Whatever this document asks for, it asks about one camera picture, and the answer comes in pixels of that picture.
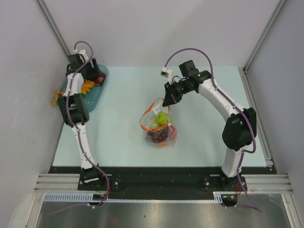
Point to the right corner aluminium post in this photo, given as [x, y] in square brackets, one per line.
[265, 33]

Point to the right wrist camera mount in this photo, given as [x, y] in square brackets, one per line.
[168, 73]

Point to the red apple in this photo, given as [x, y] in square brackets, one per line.
[173, 132]

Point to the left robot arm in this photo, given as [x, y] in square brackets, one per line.
[75, 114]

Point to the dark red plum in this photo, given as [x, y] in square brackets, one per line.
[99, 80]

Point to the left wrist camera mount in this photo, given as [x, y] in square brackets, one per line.
[82, 53]

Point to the green cabbage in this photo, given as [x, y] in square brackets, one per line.
[152, 124]

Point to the left corner aluminium post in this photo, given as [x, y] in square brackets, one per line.
[53, 27]

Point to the purple grape bunch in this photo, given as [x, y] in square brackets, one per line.
[158, 136]

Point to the aluminium rail frame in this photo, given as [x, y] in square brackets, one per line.
[256, 184]

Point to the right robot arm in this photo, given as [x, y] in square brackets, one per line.
[240, 123]

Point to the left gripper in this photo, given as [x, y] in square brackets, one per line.
[94, 71]

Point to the green apple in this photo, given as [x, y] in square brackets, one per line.
[163, 118]

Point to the teal plastic basket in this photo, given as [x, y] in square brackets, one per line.
[91, 99]

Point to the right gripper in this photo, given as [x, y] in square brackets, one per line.
[171, 97]

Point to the corner aluminium post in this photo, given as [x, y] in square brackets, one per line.
[53, 27]
[265, 33]

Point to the white cable duct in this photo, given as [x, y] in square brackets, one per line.
[89, 198]

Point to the clear zip top bag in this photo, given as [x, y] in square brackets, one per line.
[151, 113]

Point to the orange fruit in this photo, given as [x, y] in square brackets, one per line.
[162, 144]

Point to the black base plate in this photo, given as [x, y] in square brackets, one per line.
[156, 183]

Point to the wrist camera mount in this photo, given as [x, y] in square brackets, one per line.
[168, 73]
[82, 53]

